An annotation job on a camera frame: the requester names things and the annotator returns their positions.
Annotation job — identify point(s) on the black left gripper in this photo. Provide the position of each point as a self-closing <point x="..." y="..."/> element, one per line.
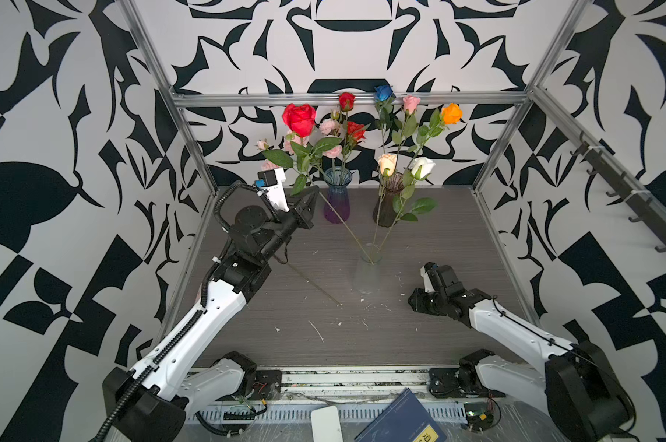
<point x="301" y="213"/>

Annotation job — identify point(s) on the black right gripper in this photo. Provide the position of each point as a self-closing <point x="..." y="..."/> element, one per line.
<point x="417" y="300"/>

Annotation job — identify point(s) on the purple ribbed glass vase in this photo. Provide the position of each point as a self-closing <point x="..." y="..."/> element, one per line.
<point x="337" y="206"/>

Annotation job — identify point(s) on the pink peony flower stem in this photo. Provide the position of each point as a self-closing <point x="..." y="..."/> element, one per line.
<point x="330" y="129"/>

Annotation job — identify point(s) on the clear glass vase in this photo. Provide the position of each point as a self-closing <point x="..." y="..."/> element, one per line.
<point x="368" y="274"/>

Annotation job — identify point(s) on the dark maroon glass vase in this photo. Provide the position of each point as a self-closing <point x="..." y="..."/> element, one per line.
<point x="394" y="187"/>

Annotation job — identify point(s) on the large red rose stem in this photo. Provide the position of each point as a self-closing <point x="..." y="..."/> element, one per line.
<point x="355" y="133"/>

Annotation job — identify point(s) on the white and peach rosebud stem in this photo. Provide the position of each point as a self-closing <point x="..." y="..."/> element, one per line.
<point x="385" y="188"/>

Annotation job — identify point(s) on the blue rose stem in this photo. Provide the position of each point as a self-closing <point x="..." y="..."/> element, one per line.
<point x="384" y="100"/>

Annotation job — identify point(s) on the orange pink blue rosebud stem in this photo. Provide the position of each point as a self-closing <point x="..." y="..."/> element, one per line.
<point x="439" y="121"/>

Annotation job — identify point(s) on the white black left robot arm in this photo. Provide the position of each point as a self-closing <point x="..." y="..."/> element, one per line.
<point x="153" y="400"/>

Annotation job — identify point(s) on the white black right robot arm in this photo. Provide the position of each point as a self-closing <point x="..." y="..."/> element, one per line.
<point x="572" y="383"/>

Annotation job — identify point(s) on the blue book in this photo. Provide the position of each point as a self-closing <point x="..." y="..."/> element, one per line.
<point x="405" y="419"/>

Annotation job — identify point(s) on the white rectangular device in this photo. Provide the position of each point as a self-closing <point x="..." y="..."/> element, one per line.
<point x="326" y="426"/>

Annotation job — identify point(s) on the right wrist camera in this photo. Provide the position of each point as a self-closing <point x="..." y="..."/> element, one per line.
<point x="426" y="272"/>

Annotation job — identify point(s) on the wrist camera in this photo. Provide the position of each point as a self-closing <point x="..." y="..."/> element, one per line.
<point x="271" y="182"/>
<point x="426" y="272"/>

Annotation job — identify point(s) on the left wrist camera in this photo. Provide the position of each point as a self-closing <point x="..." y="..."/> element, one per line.
<point x="271" y="182"/>

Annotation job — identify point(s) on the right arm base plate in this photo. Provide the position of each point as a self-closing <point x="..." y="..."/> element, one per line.
<point x="461" y="382"/>

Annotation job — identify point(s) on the aluminium frame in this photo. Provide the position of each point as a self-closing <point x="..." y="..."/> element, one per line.
<point x="530" y="77"/>

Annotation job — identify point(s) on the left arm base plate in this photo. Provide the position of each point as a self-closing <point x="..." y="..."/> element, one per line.
<point x="261" y="384"/>

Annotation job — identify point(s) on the black wall hook rail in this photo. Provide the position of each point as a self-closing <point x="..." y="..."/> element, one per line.
<point x="646" y="207"/>

